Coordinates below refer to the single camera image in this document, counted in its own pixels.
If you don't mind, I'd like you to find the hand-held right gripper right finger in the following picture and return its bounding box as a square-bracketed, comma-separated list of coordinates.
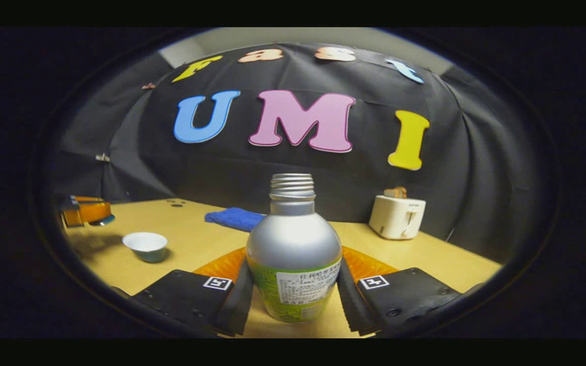
[336, 246, 464, 337]

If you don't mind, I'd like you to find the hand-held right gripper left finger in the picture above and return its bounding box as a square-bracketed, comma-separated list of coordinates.
[130, 247, 254, 337]

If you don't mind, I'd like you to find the teal white teacup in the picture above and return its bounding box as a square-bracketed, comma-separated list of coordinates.
[122, 232, 168, 263]

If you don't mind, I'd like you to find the silver green water bottle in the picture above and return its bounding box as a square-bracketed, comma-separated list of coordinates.
[246, 173, 343, 324]

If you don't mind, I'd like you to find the blue towel cloth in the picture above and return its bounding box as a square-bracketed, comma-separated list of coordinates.
[204, 207, 267, 233]

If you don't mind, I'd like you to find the white toaster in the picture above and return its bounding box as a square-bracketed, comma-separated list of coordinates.
[368, 195, 426, 240]

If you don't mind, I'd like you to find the black backdrop cloth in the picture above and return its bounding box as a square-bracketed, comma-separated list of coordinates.
[51, 42, 543, 265]

